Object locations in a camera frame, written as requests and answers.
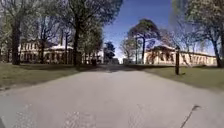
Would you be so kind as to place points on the small dark tree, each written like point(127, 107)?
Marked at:
point(108, 50)

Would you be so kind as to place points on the grey asphalt path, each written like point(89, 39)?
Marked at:
point(110, 96)

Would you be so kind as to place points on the row of large trees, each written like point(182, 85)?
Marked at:
point(76, 40)

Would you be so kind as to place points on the tall pine tree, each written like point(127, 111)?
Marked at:
point(145, 30)

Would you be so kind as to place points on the pale building with columns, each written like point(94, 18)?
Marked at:
point(55, 53)

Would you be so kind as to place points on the grass verge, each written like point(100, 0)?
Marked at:
point(200, 76)
point(30, 74)

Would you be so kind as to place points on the long low pale building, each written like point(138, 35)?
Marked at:
point(200, 59)

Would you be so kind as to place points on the group of trees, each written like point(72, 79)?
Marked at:
point(208, 20)

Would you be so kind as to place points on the dark post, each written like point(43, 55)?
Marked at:
point(177, 61)

